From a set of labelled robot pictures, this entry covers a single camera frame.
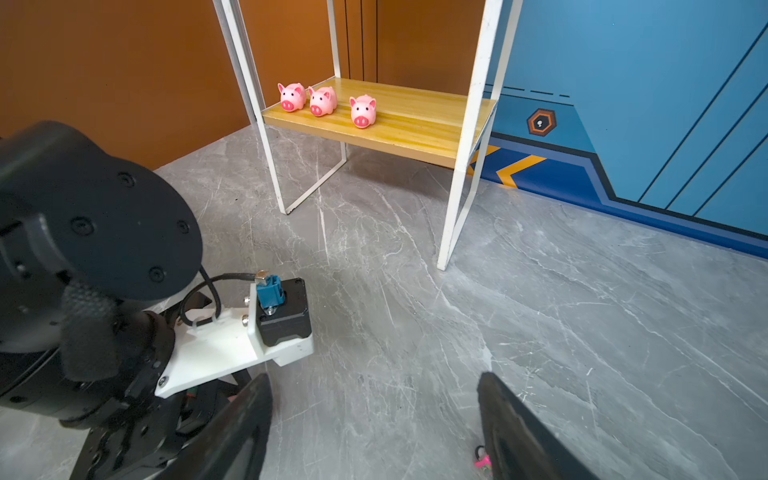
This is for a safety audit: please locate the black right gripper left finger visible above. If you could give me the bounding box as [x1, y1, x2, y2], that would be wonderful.
[157, 373, 273, 479]

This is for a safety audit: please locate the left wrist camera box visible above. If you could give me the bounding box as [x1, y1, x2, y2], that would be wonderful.
[155, 271, 314, 398]

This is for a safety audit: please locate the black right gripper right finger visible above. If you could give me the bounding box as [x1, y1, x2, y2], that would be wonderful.
[477, 372, 597, 480]

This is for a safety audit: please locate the white frame wooden shelf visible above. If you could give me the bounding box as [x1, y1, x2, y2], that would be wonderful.
[214, 1, 523, 270]

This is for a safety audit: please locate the pink pig toy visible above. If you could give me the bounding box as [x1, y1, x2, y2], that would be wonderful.
[349, 95, 377, 129]
[278, 83, 306, 113]
[308, 87, 338, 117]

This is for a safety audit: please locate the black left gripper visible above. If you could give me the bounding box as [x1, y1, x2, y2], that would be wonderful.
[70, 370, 251, 479]

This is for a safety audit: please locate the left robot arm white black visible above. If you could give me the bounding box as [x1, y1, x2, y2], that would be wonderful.
[1, 121, 232, 479]

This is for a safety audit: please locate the pink purple toy car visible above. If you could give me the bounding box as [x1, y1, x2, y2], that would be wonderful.
[474, 445, 492, 471]

